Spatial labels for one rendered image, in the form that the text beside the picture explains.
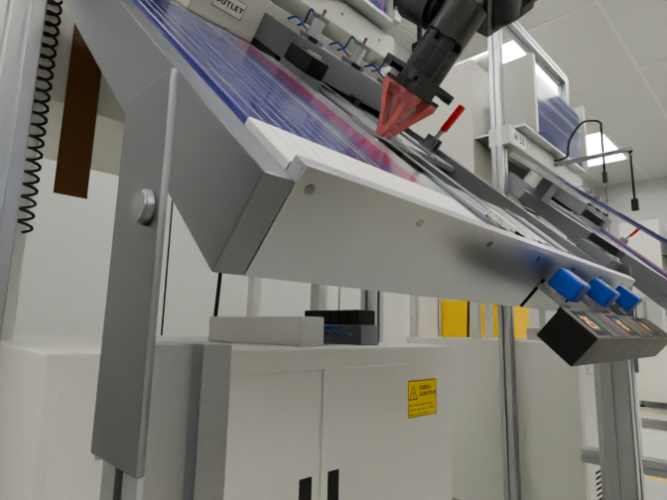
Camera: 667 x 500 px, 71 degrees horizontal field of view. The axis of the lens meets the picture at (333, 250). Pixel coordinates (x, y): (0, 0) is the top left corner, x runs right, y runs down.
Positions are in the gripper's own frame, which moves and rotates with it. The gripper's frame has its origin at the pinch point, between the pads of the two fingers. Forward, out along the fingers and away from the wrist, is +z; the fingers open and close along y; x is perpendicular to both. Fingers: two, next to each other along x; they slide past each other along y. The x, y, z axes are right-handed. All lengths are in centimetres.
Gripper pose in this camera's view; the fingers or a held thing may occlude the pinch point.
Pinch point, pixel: (385, 131)
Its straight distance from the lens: 70.9
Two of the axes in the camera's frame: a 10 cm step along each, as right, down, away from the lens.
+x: 4.9, 6.2, -6.1
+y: -6.9, -1.4, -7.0
